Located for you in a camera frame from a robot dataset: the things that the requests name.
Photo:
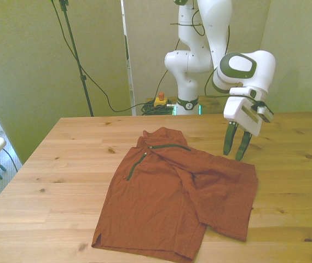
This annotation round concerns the rust orange shorts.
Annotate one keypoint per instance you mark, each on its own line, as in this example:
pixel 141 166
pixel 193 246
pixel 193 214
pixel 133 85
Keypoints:
pixel 150 197

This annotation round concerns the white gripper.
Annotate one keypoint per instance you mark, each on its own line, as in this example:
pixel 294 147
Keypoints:
pixel 234 109

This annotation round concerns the white metal rail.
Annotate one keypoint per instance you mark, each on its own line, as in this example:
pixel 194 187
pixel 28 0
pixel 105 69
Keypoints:
pixel 130 82

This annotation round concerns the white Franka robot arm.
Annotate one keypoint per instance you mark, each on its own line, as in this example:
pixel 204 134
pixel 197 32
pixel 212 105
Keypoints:
pixel 191 82

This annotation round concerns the black camera stand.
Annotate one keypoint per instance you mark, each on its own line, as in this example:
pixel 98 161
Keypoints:
pixel 84 78

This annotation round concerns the yellow emergency stop button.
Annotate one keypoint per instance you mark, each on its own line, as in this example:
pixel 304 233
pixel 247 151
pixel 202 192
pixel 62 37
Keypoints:
pixel 160 102

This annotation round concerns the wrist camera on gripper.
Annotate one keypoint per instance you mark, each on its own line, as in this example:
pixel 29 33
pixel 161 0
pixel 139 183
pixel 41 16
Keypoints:
pixel 266 115

